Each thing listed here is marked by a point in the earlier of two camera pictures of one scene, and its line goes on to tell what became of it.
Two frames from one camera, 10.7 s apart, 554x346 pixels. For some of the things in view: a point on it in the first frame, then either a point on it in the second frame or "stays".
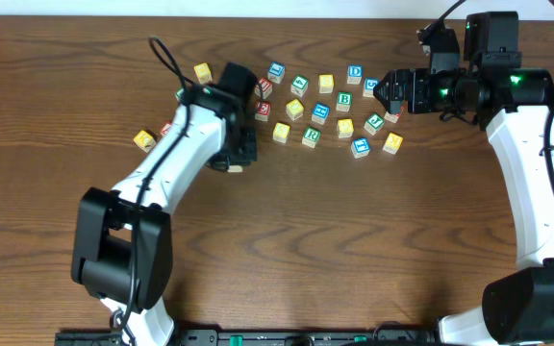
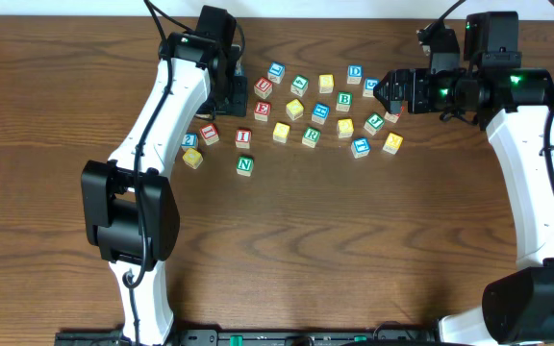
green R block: x=311 y=136 stays
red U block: x=265 y=87 stays
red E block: x=263 y=111 stays
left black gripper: x=246 y=145 -> x=231 y=103
